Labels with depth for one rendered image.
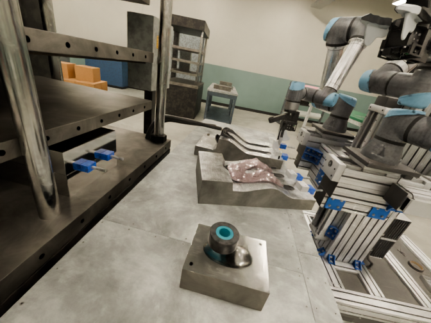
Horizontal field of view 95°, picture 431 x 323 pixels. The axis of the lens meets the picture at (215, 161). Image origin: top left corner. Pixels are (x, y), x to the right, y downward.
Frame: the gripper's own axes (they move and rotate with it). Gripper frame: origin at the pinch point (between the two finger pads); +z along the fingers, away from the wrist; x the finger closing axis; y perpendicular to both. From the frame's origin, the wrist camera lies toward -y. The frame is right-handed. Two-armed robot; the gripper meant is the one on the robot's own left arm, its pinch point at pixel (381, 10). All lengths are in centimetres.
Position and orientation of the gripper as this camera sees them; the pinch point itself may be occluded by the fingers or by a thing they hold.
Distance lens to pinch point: 65.0
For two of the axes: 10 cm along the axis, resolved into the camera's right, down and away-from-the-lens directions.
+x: -3.5, -3.4, 8.7
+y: -1.3, 9.4, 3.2
